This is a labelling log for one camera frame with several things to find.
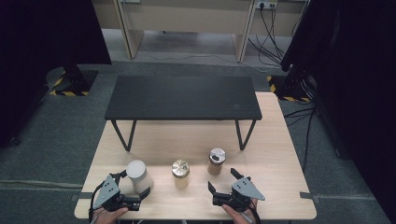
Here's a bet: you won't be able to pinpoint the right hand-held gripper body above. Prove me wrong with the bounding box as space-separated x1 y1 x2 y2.
212 175 266 214

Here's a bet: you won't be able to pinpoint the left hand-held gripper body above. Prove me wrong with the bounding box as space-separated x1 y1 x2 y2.
92 175 142 214

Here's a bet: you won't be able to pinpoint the white lid glass jar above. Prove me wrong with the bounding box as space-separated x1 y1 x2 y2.
125 160 155 195

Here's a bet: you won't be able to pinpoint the silver lid glass jar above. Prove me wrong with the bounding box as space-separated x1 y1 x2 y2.
206 147 227 176

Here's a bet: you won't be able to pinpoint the gold lid glass jar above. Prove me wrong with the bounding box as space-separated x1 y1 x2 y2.
171 159 191 189

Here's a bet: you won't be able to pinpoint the black metal shelf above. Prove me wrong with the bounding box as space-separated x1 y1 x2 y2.
104 75 263 153

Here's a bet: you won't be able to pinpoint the person's left hand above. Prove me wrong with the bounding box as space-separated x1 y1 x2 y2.
92 206 130 224

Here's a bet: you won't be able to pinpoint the person's right hand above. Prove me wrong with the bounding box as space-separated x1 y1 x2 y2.
220 199 260 224

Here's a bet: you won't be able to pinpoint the grey tape strip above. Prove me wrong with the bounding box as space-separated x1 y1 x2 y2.
299 191 322 203
69 191 94 202

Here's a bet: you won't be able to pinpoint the black stand with striped tape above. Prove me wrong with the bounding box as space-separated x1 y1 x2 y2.
266 68 316 104
46 63 100 98

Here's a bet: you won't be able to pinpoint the beige wooden desk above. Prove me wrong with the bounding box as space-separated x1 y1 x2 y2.
92 0 310 63

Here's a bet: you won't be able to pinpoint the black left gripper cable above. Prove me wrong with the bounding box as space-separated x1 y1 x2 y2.
88 182 106 223

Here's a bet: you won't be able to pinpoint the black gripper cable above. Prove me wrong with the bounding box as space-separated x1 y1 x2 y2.
88 182 106 223
247 202 262 224

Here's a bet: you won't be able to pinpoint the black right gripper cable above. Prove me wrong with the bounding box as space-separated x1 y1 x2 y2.
247 202 262 224

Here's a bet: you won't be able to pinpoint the black floor cables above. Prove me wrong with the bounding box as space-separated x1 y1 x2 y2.
283 105 318 173

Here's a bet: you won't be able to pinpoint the bundle of black cables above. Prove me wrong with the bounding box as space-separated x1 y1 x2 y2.
247 6 286 68

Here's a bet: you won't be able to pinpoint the white wall socket with plugs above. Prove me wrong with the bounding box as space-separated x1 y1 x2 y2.
255 0 278 10

